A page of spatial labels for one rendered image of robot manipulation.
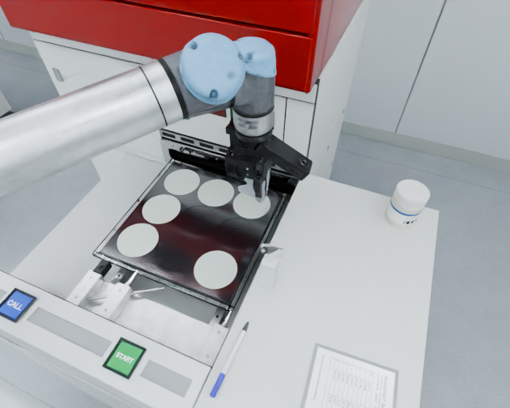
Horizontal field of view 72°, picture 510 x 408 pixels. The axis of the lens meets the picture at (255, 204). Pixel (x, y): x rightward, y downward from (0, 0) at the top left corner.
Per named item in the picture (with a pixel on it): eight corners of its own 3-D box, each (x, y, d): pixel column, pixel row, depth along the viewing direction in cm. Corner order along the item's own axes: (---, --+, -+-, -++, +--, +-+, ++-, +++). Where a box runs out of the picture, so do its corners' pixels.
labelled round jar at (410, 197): (386, 202, 86) (398, 175, 79) (416, 210, 85) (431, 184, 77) (382, 223, 82) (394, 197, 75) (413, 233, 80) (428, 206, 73)
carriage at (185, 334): (95, 280, 85) (91, 274, 83) (231, 338, 76) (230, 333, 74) (72, 309, 81) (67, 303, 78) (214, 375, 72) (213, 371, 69)
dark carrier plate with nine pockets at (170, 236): (174, 163, 106) (174, 161, 105) (282, 195, 97) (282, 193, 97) (100, 252, 85) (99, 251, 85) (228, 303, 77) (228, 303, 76)
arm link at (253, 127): (278, 98, 64) (266, 124, 59) (278, 118, 68) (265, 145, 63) (240, 91, 66) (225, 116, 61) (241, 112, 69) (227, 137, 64)
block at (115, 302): (121, 287, 81) (117, 281, 79) (133, 292, 80) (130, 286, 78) (99, 318, 76) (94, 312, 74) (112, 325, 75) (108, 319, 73)
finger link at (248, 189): (241, 197, 83) (240, 168, 76) (265, 202, 82) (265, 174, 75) (236, 206, 81) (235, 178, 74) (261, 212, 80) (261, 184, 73)
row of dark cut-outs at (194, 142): (161, 134, 106) (159, 128, 104) (299, 174, 95) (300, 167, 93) (160, 136, 106) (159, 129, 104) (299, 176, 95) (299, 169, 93)
